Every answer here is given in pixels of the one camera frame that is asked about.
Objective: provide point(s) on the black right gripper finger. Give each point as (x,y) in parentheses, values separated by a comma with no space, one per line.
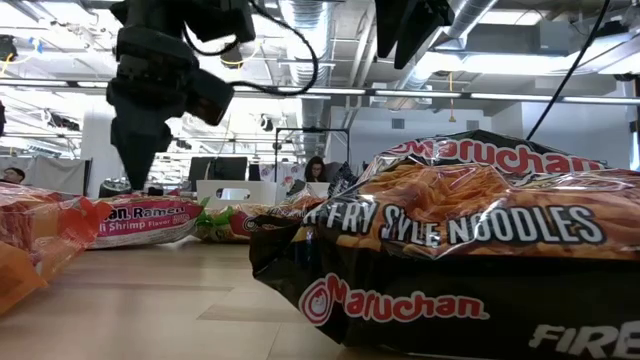
(386,25)
(422,20)

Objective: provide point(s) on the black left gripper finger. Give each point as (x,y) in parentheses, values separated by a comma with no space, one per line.
(135,150)
(165,137)

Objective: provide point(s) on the pink shrimp ramen packet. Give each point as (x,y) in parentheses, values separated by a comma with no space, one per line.
(145,220)

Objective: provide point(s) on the green Maruchan ramen pack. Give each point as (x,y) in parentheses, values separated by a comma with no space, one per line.
(225,227)

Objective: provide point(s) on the red Maruchan noodle pack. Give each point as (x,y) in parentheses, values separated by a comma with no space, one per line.
(40,240)

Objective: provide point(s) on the black Maruchan fire noodle pack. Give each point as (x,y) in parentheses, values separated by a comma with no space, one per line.
(305,205)
(500,160)
(425,300)

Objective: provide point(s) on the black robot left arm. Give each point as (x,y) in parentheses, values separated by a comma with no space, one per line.
(150,15)

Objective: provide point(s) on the white building column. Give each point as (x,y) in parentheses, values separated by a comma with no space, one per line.
(95,150)

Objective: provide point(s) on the black round waste bin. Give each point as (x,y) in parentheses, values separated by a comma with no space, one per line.
(115,187)

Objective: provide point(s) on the black computer monitor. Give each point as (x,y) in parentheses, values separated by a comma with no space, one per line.
(227,167)

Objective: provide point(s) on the long ceiling light strip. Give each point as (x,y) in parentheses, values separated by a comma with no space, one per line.
(420,93)

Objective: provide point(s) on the grey curtain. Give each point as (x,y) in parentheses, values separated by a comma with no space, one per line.
(57,175)

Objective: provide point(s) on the black round ceiling device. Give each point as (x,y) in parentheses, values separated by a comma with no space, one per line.
(234,56)
(7,47)

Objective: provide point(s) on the black ceiling spotlight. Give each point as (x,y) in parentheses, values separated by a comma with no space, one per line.
(266,123)

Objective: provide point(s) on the white floral cloth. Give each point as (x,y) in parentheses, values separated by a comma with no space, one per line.
(280,172)

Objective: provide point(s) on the person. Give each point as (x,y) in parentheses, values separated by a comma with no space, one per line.
(315,170)
(12,175)

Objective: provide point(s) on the slanted silver ventilation duct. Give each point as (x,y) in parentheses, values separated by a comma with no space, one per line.
(475,15)

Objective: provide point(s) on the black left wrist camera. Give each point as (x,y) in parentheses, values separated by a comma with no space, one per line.
(212,95)

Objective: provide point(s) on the large silver ventilation duct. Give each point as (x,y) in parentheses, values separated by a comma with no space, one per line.
(295,15)

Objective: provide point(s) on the grey wall vent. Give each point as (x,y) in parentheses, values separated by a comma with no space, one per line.
(472,125)
(397,123)

